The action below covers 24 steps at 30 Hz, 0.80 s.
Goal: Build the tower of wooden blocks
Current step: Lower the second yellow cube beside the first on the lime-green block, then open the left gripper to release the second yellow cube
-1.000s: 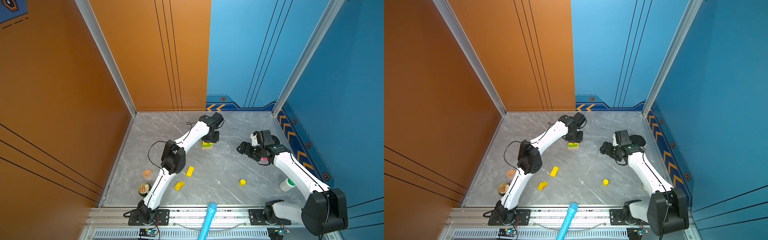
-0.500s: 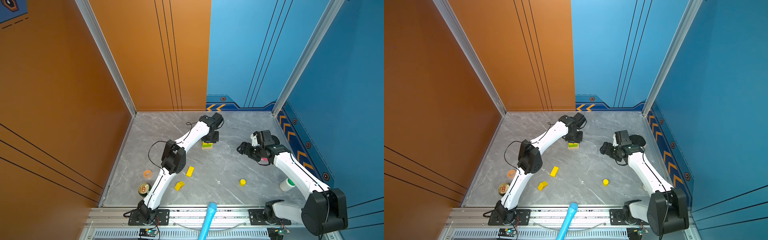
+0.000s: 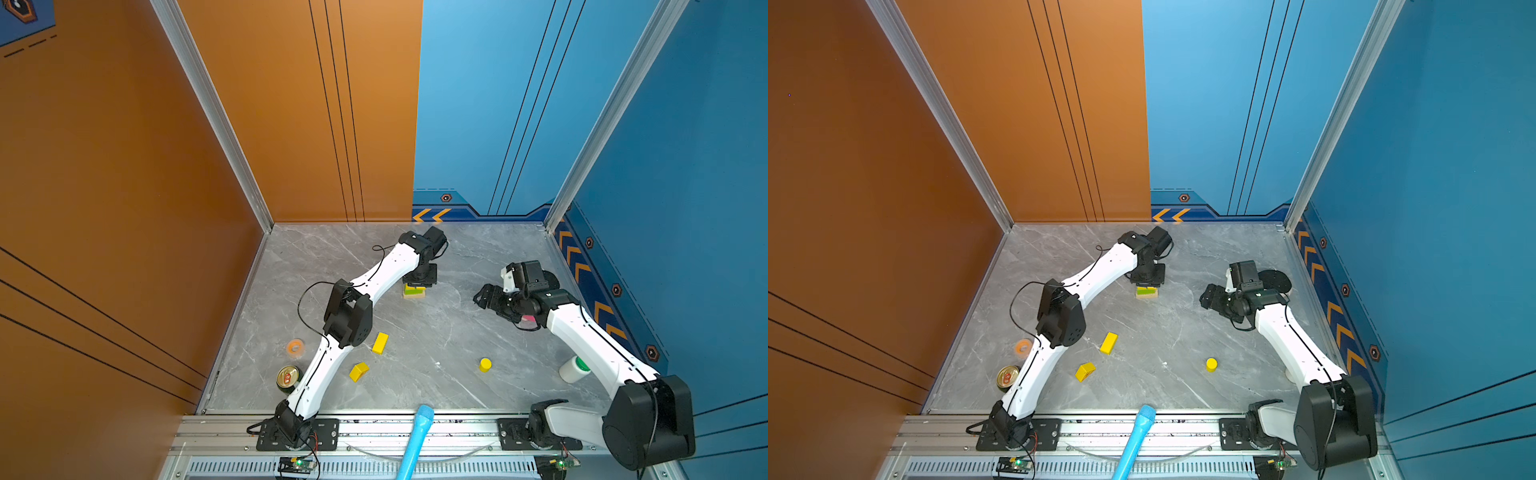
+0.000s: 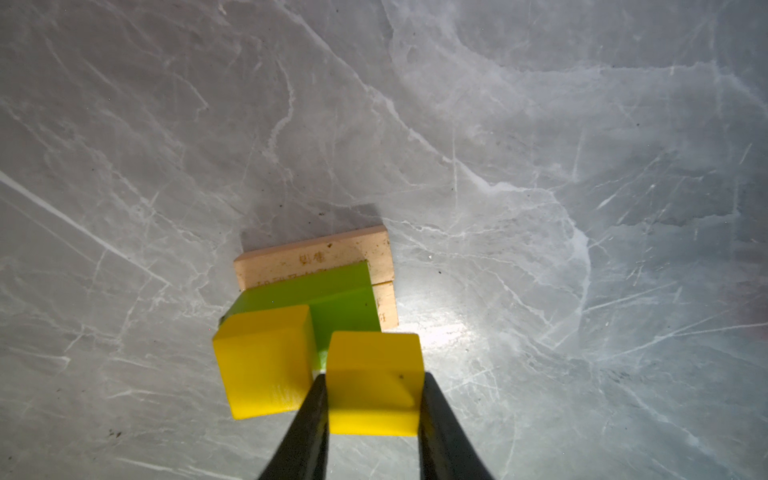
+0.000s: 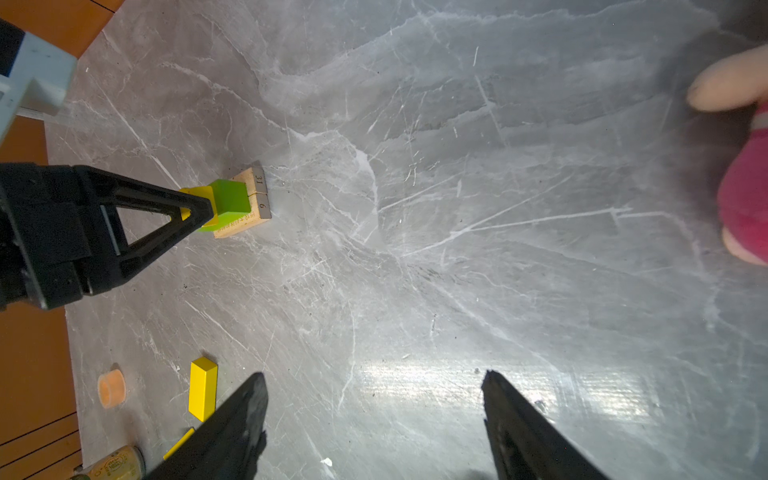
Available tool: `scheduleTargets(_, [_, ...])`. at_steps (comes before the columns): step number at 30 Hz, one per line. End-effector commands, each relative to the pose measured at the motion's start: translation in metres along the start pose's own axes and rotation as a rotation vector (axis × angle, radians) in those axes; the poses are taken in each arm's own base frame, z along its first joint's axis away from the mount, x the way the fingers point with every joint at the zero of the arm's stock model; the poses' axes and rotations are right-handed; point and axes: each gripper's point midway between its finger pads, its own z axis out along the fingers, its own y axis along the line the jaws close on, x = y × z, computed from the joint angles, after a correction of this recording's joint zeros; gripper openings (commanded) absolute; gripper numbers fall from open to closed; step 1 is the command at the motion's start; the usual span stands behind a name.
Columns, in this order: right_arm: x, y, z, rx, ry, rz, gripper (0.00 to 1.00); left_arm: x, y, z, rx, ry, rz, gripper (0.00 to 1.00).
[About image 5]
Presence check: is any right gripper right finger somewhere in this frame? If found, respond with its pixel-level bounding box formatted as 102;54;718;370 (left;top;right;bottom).
482;370;607;480

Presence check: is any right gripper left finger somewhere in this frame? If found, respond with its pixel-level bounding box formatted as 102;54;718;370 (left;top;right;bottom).
147;372;269;480

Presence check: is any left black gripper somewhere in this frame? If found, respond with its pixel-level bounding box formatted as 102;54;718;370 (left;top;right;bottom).
1;163;213;310

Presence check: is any yellow long block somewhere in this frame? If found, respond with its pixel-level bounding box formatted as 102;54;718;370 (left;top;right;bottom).
188;357;218;422

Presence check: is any green rectangular block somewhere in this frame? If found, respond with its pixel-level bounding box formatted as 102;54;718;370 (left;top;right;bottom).
201;179;251;232

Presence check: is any natural wood block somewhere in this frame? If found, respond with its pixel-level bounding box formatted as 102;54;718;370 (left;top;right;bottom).
232;162;268;196
214;193;272;239

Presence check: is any yellow block near front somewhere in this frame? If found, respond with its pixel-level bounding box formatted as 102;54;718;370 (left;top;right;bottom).
163;427;195;460

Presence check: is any metal tin can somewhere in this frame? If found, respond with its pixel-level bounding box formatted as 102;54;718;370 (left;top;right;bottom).
70;445;146;480

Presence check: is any small orange cup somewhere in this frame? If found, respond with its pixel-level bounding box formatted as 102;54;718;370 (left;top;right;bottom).
97;369;127;409

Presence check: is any plush doll pink black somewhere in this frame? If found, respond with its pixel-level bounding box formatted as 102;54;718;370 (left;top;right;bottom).
687;45;767;266

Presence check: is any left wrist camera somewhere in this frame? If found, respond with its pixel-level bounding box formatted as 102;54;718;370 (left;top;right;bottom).
1;20;77;140

